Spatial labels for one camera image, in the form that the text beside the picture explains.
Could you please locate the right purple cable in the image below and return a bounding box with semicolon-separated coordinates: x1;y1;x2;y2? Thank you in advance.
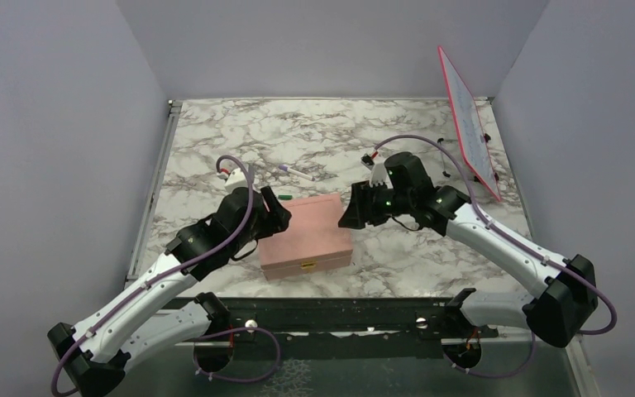
362;134;618;380

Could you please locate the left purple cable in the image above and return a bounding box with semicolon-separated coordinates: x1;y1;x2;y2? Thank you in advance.
50;155;283;397

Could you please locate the pink jewelry box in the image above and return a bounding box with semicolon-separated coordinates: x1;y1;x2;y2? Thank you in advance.
258;194;353;280

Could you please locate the purple capped white marker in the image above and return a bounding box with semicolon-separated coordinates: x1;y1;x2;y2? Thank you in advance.
278;165;315;181

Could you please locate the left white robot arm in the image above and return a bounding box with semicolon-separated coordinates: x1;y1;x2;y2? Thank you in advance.
47;186;291;396

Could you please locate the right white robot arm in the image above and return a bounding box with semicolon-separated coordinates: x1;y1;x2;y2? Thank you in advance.
338;152;598;347

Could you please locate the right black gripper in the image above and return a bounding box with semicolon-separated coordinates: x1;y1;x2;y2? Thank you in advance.
338;179;413;229

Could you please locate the purple cable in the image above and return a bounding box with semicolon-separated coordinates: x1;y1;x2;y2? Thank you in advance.
50;155;283;397
362;134;618;380

